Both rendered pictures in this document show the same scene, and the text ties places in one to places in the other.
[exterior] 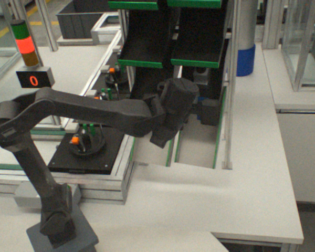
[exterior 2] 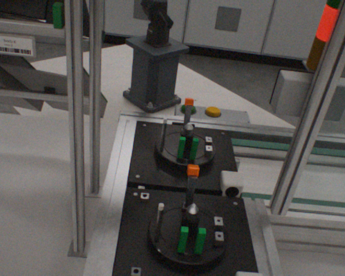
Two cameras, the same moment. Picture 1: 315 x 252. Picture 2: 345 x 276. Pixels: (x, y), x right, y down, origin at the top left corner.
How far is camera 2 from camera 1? 1.69 m
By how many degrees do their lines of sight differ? 107
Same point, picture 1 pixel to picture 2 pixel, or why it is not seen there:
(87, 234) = (134, 40)
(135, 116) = not seen: outside the picture
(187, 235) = (47, 114)
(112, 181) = (132, 116)
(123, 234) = (116, 118)
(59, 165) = (212, 131)
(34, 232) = (180, 45)
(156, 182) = not seen: hidden behind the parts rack
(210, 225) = (18, 119)
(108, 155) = (144, 137)
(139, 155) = not seen: hidden behind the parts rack
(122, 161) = (124, 138)
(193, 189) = (23, 150)
